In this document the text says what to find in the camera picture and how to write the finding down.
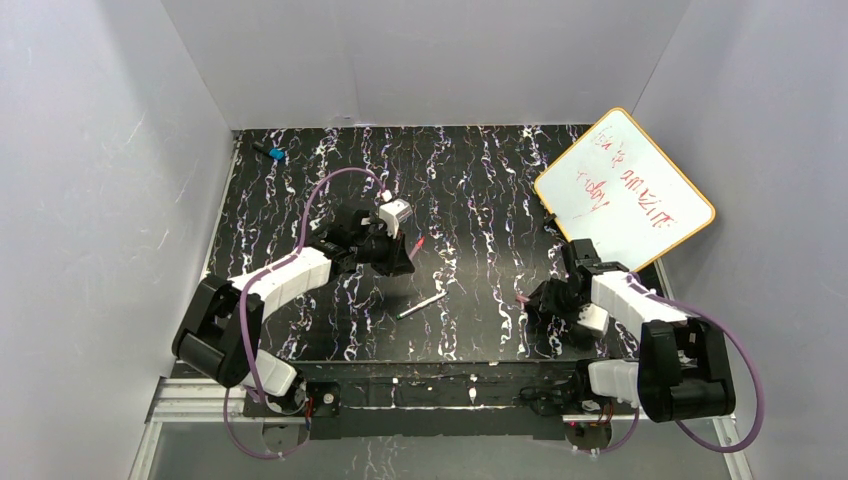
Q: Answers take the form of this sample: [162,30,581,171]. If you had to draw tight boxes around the white pen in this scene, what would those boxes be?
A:
[395,291,448,320]

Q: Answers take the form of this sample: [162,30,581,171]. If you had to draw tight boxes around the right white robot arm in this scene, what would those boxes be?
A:
[523,239,736,423]

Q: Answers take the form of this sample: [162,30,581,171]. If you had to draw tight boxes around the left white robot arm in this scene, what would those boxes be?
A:
[171,200,415,415]

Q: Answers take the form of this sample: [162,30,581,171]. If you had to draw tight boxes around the yellow-framed whiteboard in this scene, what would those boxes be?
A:
[534,107,716,271]

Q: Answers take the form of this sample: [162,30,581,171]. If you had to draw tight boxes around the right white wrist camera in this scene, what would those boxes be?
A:
[577,303,610,338]

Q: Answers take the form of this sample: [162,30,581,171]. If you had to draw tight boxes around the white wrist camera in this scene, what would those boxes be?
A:
[577,303,610,338]
[378,190,412,239]

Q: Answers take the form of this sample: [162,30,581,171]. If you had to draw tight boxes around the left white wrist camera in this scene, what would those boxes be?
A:
[378,190,412,239]

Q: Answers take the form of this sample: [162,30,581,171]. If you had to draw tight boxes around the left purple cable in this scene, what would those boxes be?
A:
[223,166,392,462]

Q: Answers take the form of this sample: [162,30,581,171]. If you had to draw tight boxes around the aluminium frame rail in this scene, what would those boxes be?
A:
[131,378,752,479]

